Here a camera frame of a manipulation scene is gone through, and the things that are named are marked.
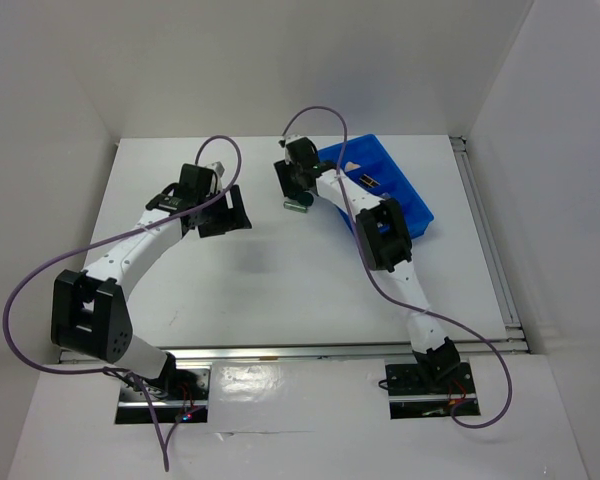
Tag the beige makeup sponge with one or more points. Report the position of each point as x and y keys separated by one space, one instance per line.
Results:
x=350 y=166

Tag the blue divided plastic tray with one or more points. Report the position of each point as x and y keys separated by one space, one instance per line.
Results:
x=375 y=161

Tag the green lip balm tube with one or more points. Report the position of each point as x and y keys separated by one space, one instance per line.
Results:
x=295 y=207

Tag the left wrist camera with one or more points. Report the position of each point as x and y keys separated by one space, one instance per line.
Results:
x=217 y=168

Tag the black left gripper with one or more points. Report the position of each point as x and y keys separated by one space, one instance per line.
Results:
x=232 y=218

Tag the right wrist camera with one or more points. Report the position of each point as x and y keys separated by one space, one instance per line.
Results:
x=287 y=141

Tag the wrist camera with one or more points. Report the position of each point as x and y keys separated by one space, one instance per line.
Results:
x=287 y=141
x=217 y=168

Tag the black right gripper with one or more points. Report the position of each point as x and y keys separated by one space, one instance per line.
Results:
x=282 y=170

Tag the aluminium front rail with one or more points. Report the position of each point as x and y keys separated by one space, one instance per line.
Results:
x=391 y=352

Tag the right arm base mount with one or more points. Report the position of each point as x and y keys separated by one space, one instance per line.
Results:
x=411 y=397

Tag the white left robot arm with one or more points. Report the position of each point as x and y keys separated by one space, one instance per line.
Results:
x=89 y=308

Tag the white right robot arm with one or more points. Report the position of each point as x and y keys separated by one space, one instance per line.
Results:
x=371 y=194

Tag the dark green round puff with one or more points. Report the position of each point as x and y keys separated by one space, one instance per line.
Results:
x=306 y=199

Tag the long black gold lipstick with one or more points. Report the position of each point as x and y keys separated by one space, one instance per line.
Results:
x=368 y=182

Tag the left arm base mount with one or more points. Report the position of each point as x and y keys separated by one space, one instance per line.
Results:
x=188 y=403

